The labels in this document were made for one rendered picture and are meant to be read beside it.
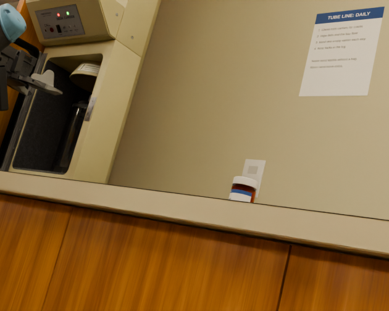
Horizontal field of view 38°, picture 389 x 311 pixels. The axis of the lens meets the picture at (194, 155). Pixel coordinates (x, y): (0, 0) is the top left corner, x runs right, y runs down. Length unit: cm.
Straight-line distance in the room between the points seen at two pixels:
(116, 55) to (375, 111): 72
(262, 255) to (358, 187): 78
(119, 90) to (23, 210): 58
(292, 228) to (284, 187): 89
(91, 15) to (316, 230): 108
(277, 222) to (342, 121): 89
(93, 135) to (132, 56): 27
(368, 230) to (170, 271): 32
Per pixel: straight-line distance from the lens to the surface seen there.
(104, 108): 158
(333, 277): 74
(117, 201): 94
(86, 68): 170
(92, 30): 165
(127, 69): 165
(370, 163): 155
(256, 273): 79
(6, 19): 135
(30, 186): 113
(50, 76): 159
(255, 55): 187
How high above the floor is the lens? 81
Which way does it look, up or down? 13 degrees up
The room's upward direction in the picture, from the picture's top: 15 degrees clockwise
